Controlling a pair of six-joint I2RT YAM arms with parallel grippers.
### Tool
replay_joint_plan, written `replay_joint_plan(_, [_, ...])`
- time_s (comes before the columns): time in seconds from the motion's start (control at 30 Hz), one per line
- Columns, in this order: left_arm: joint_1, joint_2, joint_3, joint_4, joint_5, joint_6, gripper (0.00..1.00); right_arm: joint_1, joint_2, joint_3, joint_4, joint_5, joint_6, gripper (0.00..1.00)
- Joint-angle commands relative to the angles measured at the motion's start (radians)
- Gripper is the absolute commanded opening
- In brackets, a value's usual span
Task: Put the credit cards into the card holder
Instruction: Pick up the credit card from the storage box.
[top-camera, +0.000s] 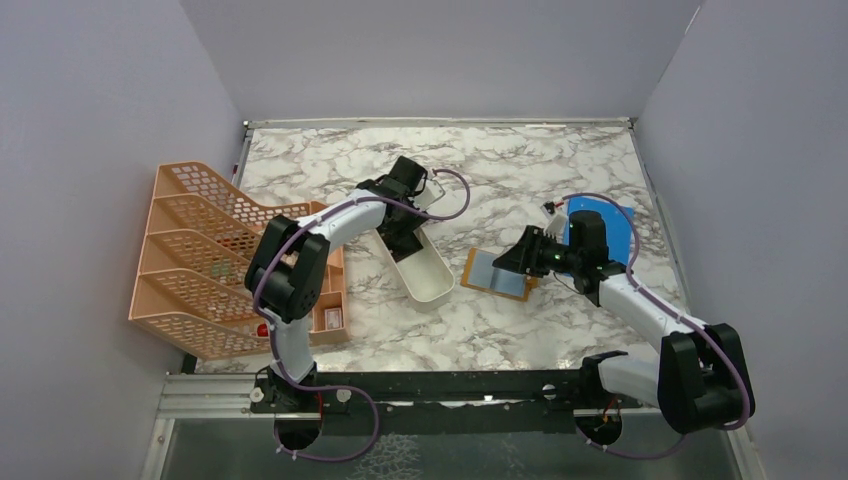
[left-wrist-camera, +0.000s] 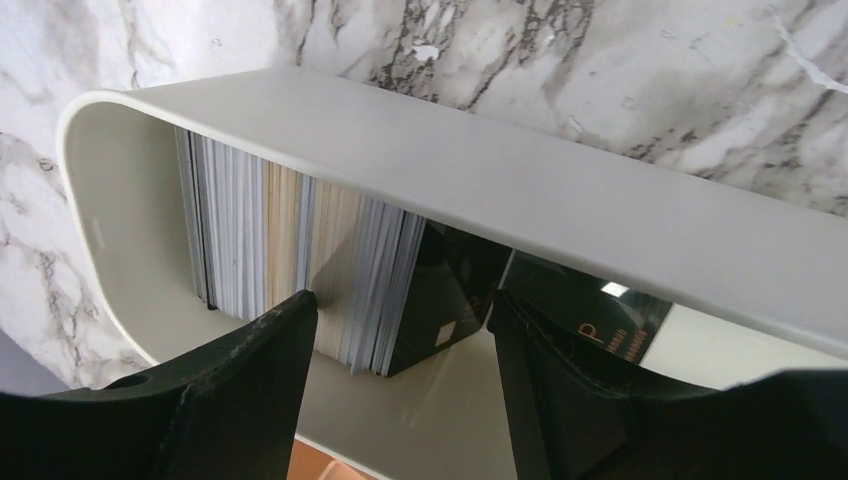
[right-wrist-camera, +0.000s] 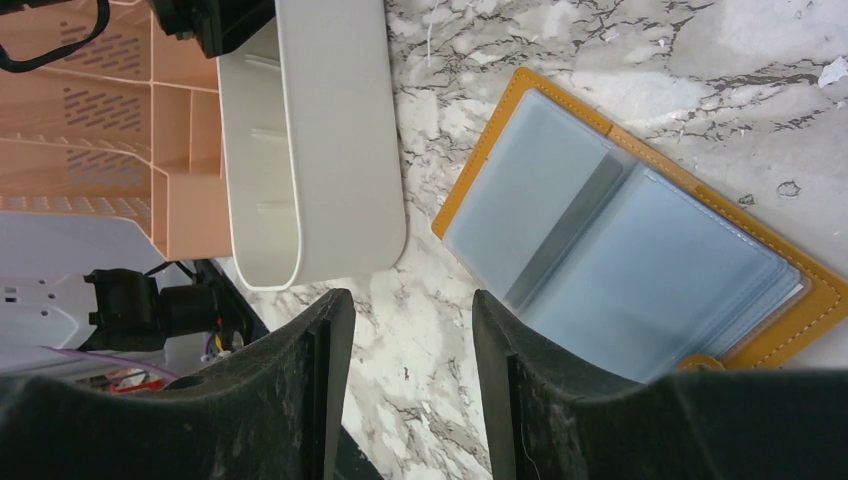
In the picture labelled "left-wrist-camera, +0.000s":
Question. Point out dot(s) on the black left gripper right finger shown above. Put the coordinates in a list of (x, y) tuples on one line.
[(576, 411)]

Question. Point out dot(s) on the black VIP card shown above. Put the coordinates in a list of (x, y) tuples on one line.
[(452, 288)]

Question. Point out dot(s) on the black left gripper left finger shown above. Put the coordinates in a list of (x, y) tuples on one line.
[(225, 410)]

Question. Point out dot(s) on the white plastic card tray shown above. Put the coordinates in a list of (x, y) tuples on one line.
[(757, 285)]

